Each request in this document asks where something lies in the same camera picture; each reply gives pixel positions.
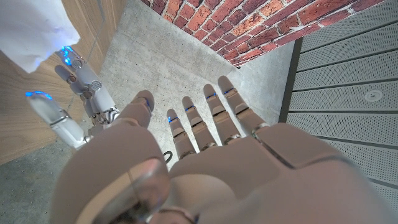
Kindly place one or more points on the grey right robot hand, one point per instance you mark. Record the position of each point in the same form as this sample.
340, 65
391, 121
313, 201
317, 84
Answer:
93, 96

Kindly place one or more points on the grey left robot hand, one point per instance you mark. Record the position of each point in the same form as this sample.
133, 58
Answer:
233, 180

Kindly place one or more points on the white receipt paper strip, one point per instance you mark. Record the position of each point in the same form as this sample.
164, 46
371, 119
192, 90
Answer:
31, 31

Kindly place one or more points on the printed red brick backdrop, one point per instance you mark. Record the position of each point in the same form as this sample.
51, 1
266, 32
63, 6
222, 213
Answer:
248, 21

